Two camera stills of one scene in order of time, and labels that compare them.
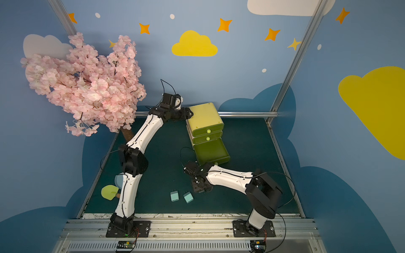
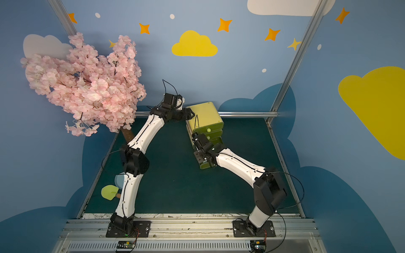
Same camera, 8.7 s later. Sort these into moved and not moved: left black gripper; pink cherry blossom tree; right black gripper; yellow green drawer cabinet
Moved: right black gripper
Not moved: pink cherry blossom tree; yellow green drawer cabinet; left black gripper
